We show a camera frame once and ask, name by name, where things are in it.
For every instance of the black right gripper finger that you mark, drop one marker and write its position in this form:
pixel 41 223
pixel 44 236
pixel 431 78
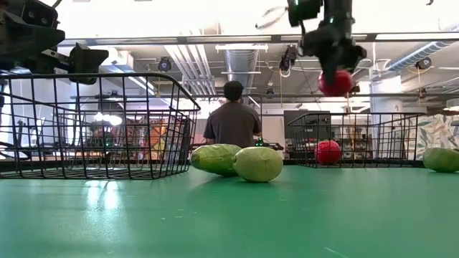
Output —
pixel 331 75

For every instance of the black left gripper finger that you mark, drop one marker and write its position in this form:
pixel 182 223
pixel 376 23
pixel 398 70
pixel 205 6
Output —
pixel 87 62

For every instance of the pale green lime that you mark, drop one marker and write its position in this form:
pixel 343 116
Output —
pixel 258 165

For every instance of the dark green lime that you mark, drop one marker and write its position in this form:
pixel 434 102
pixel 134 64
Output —
pixel 443 160

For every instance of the green cucumber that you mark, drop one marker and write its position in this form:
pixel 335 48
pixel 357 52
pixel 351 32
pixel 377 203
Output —
pixel 211 159

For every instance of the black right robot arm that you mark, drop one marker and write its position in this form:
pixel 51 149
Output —
pixel 339 12

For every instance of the black background robot arm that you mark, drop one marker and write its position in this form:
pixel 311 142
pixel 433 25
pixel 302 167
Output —
pixel 270 145

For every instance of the black hanging ceiling device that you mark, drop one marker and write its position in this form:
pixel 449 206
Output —
pixel 288 57

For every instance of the black screen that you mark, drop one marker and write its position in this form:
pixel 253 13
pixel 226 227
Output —
pixel 308 123

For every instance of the small dark ceiling lamp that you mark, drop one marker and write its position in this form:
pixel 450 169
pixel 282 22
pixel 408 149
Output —
pixel 269 93

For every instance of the red tomato toy in basket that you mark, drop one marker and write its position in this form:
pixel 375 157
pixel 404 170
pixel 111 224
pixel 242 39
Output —
pixel 328 152

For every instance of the black ceiling spotlight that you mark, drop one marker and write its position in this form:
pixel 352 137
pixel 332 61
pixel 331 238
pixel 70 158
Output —
pixel 165 64
pixel 424 63

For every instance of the blue ceiling pipe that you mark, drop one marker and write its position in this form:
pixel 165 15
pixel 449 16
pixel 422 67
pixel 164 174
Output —
pixel 426 48

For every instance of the person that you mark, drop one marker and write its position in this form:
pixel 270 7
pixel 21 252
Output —
pixel 233 122

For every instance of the green table mat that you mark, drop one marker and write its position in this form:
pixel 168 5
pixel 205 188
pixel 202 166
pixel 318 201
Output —
pixel 229 215

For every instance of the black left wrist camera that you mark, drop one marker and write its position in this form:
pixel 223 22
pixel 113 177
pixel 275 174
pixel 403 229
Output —
pixel 39 14

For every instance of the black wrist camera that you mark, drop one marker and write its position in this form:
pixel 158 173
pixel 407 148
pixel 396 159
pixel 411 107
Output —
pixel 305 10
pixel 39 14

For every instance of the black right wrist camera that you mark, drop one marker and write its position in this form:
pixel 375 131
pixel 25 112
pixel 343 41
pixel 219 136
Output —
pixel 305 10

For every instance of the silver ventilation duct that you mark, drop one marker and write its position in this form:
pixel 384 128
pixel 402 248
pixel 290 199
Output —
pixel 242 68

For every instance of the black table edge rail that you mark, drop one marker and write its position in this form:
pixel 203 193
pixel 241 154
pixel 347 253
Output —
pixel 39 165

